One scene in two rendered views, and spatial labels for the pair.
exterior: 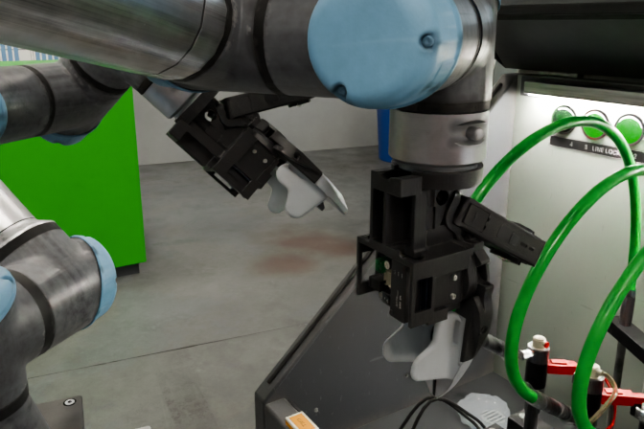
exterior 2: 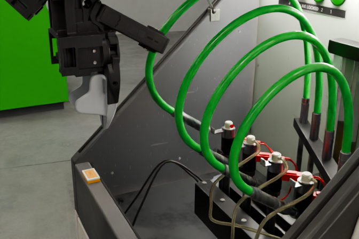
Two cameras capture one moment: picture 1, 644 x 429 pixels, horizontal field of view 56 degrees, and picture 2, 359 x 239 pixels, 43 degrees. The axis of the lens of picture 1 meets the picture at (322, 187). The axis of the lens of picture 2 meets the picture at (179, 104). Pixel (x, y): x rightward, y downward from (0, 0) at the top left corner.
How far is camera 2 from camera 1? 0.32 m
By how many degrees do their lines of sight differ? 8
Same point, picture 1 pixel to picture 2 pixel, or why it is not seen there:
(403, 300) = (61, 61)
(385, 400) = (164, 173)
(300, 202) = not seen: hidden behind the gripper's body
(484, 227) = (118, 24)
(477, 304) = (109, 68)
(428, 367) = (87, 105)
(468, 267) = (101, 45)
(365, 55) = not seen: outside the picture
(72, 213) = (16, 64)
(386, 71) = not seen: outside the picture
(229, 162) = not seen: outside the picture
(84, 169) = (24, 33)
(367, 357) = (149, 142)
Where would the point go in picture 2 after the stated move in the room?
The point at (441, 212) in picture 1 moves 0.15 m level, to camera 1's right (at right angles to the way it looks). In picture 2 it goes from (87, 12) to (200, 15)
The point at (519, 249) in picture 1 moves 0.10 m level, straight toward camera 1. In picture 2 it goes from (147, 40) to (107, 56)
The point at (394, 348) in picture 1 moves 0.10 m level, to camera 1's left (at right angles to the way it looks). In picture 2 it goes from (76, 97) to (11, 94)
